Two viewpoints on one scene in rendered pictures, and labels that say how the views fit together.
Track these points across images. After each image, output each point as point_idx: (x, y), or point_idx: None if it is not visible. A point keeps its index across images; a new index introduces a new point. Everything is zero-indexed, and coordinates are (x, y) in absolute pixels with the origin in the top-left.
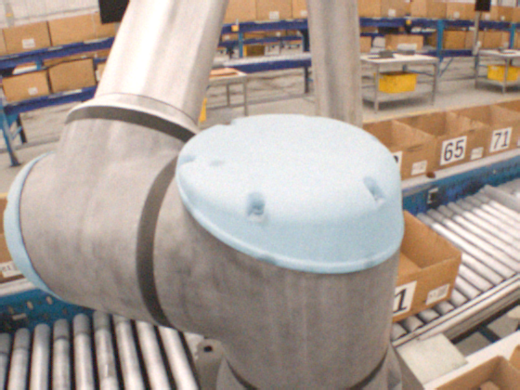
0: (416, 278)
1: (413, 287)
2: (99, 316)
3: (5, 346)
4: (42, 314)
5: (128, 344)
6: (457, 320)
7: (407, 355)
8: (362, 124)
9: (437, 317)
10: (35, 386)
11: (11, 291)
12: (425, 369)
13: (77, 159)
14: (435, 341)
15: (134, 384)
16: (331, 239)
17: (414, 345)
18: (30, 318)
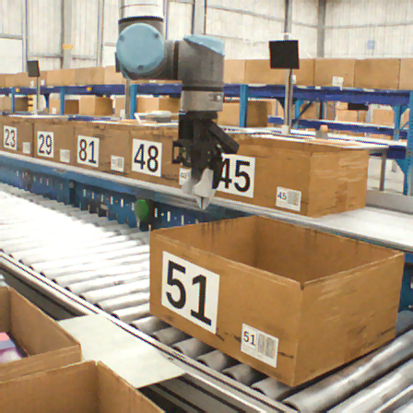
0: (218, 269)
1: (216, 286)
2: (129, 229)
3: (76, 215)
4: (114, 214)
5: (101, 240)
6: (230, 394)
7: (131, 346)
8: (136, 1)
9: (233, 378)
10: (43, 225)
11: (101, 176)
12: (106, 357)
13: None
14: (166, 366)
15: (58, 245)
16: None
17: (151, 351)
18: (108, 212)
